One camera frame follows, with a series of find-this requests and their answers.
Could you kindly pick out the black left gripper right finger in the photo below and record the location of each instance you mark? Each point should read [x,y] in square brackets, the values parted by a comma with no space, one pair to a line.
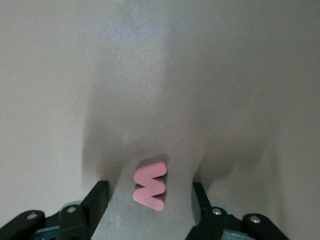
[220,222]

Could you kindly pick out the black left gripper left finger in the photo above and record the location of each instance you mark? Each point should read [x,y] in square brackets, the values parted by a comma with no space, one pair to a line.
[75,220]

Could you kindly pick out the pink foam letter M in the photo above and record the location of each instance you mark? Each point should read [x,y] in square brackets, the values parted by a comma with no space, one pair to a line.
[150,186]

